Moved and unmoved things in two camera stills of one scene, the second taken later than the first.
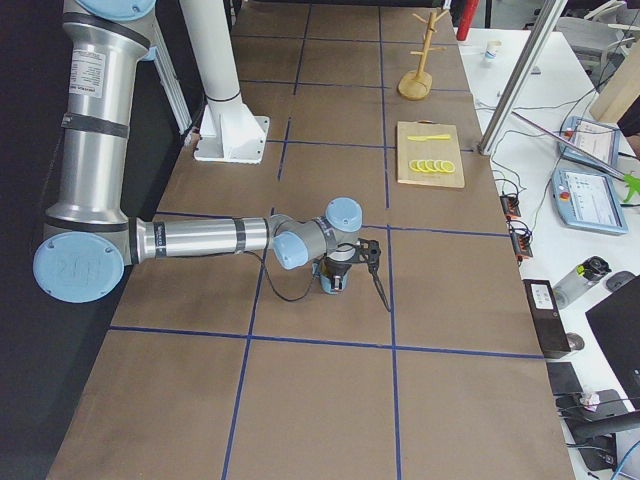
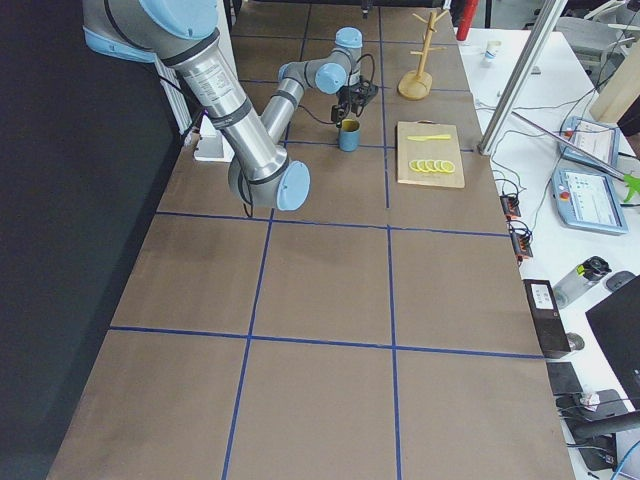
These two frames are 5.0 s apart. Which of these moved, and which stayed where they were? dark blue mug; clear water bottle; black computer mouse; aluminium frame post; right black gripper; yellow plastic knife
Moved: dark blue mug; right black gripper
Stayed: black computer mouse; clear water bottle; aluminium frame post; yellow plastic knife
